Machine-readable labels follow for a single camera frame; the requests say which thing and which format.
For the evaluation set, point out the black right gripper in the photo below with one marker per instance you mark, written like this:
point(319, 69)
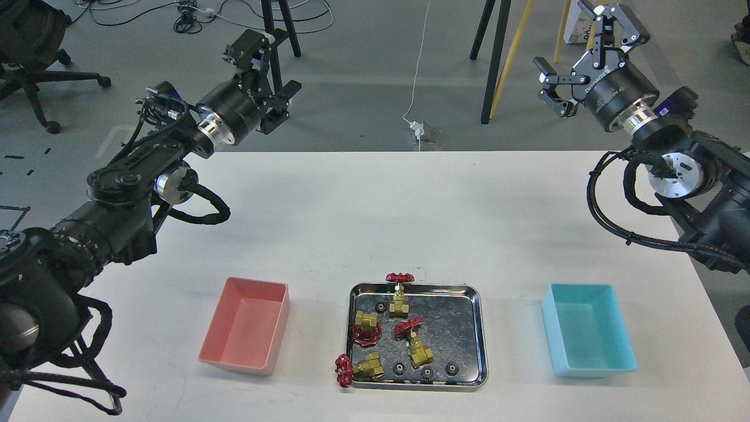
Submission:
point(615, 88)

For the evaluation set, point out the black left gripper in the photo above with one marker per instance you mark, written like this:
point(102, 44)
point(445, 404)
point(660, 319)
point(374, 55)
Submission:
point(247, 102)

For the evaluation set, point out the brass valve red handle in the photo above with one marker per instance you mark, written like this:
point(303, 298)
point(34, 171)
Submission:
point(369, 368)
point(366, 329)
point(399, 306)
point(419, 353)

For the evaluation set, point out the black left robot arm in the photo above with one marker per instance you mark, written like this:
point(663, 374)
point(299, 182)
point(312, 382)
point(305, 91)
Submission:
point(50, 332)

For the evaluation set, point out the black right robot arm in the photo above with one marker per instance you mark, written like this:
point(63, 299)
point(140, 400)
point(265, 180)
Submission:
point(671, 169)

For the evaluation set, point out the white cardboard box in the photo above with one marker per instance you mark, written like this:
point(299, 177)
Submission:
point(576, 25)

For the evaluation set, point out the pink plastic box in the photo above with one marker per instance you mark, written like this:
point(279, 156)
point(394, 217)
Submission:
point(247, 328)

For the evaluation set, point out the blue plastic box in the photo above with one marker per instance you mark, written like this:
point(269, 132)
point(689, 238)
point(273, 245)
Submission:
point(585, 330)

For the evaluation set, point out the yellow wooden leg right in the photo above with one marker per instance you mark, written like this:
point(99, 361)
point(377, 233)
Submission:
point(559, 41)

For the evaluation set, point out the yellow wooden leg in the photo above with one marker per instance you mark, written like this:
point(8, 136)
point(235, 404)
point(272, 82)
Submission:
point(559, 41)
point(522, 26)

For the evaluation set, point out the yellow wooden leg left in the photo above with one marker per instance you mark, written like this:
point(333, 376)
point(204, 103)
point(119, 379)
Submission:
point(522, 26)

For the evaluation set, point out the black stand legs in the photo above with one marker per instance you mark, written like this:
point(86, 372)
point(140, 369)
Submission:
point(496, 51)

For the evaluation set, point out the black office chair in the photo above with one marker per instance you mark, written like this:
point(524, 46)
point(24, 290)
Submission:
point(31, 35)

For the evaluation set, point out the steel tray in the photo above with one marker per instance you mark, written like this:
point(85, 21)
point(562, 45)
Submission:
point(452, 327)

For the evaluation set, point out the brass valve top red handle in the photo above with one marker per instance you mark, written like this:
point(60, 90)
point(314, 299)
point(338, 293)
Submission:
point(399, 306)

